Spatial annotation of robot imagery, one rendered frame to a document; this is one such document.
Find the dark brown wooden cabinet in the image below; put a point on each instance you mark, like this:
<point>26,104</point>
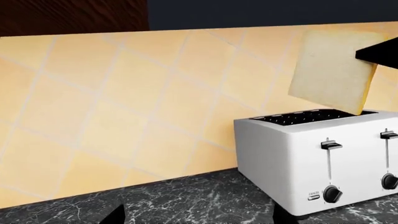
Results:
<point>71,16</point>

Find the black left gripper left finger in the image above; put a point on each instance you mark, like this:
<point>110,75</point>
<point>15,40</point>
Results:
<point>119,215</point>

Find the silver toaster cancel button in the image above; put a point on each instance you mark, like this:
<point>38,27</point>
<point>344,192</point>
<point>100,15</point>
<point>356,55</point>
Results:
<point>313,198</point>

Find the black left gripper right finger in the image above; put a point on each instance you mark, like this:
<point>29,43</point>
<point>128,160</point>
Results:
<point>281,215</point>

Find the white four-slot toaster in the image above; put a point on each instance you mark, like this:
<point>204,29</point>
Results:
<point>298,154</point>

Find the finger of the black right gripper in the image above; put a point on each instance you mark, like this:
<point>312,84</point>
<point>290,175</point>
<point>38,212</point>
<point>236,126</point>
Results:
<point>381,53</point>

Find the pale toasted bread slice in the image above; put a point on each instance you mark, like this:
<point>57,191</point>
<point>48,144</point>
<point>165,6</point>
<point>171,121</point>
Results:
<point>329,72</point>

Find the black toaster dial knob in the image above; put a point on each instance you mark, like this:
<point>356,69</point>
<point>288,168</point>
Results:
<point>332,194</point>
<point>390,181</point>

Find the black toaster lever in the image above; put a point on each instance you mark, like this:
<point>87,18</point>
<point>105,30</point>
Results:
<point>390,134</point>
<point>330,145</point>

